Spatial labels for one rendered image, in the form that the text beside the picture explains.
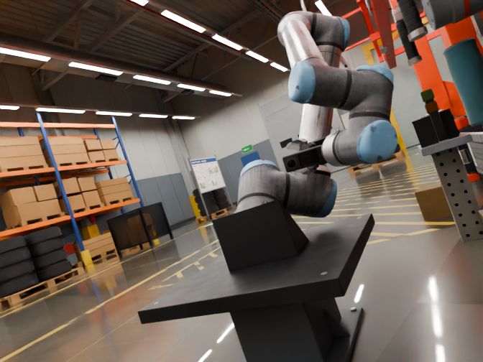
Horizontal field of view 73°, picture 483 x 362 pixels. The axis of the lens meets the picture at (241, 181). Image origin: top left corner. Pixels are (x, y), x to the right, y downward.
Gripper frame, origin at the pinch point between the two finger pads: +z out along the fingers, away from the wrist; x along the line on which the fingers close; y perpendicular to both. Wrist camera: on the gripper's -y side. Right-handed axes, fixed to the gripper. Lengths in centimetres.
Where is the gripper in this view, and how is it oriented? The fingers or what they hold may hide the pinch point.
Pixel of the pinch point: (290, 159)
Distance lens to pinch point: 106.2
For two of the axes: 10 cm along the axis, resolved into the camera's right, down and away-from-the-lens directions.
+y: 8.7, -3.6, 3.4
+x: -3.4, -9.3, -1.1
